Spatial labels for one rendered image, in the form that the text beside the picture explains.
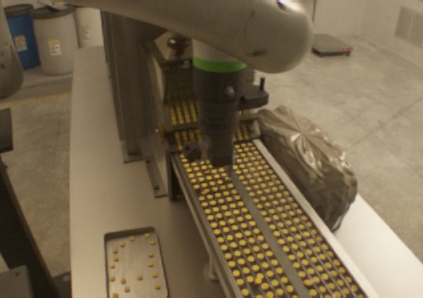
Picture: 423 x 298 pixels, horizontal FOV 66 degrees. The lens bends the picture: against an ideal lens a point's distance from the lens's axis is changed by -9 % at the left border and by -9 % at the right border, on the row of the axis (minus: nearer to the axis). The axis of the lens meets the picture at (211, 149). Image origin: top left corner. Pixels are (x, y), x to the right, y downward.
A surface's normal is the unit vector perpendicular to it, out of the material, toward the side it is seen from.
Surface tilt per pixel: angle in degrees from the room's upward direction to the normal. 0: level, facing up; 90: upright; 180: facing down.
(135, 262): 0
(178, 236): 0
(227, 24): 102
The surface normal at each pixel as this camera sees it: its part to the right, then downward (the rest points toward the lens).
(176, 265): 0.01, -0.83
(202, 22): 0.25, 0.84
